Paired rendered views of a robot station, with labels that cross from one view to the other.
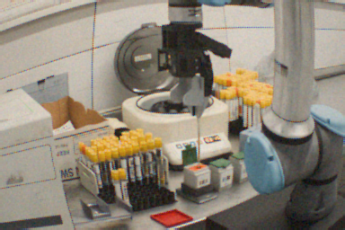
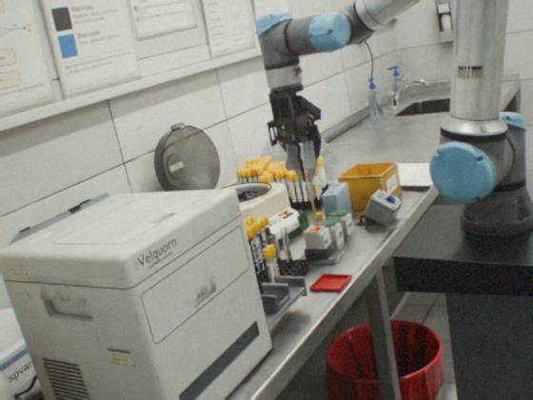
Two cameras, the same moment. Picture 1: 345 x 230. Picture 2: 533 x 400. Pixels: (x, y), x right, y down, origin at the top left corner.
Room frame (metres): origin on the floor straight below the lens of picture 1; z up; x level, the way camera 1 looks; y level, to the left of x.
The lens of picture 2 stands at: (0.08, 0.57, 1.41)
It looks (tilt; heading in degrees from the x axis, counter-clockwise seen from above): 16 degrees down; 336
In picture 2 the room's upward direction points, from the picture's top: 12 degrees counter-clockwise
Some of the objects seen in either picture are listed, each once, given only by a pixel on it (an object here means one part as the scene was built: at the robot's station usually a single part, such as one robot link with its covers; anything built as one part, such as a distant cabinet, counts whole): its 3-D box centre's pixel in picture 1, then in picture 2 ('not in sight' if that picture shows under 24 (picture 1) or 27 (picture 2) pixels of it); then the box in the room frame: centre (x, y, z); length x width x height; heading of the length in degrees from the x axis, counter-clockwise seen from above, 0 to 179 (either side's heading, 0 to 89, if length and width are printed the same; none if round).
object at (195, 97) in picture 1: (194, 98); (307, 162); (1.23, -0.04, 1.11); 0.06 x 0.03 x 0.09; 126
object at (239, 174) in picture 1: (241, 167); (341, 225); (1.33, -0.16, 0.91); 0.05 x 0.04 x 0.07; 34
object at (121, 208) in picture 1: (88, 212); (266, 307); (1.05, 0.19, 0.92); 0.21 x 0.07 x 0.05; 124
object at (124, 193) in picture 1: (132, 183); (271, 262); (1.22, 0.09, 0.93); 0.17 x 0.09 x 0.11; 124
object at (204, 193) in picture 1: (197, 190); (320, 252); (1.26, -0.05, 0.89); 0.09 x 0.05 x 0.04; 36
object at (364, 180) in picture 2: not in sight; (370, 186); (1.49, -0.37, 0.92); 0.13 x 0.13 x 0.10; 31
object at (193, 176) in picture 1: (197, 179); (318, 241); (1.26, -0.05, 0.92); 0.05 x 0.04 x 0.06; 36
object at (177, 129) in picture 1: (178, 125); (245, 214); (1.58, -0.01, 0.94); 0.30 x 0.24 x 0.12; 25
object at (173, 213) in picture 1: (172, 217); (330, 282); (1.13, 0.01, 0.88); 0.07 x 0.07 x 0.01; 34
